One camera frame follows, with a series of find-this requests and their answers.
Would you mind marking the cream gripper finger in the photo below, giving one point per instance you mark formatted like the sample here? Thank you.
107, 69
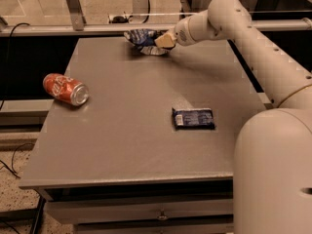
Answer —
166, 40

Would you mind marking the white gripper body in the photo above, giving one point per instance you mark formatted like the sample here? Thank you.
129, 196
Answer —
181, 34

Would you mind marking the blue chip bag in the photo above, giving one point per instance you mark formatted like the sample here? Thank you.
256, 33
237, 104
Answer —
144, 41

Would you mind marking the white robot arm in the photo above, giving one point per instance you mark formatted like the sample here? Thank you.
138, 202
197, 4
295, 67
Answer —
272, 178

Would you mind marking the blue rxbar wrapper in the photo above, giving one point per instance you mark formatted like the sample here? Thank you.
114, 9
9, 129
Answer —
194, 118

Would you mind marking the white power strip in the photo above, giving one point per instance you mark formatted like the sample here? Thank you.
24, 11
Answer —
118, 19

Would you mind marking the grey cabinet with drawers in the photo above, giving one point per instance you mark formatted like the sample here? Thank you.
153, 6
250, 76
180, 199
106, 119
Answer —
113, 164

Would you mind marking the red soda can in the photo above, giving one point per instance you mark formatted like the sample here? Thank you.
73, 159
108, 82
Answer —
66, 89

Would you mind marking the round metal drawer knob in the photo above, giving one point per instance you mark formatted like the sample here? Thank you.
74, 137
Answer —
162, 216

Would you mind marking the grey metal rail frame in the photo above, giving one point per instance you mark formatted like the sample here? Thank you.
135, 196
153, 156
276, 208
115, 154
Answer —
90, 17

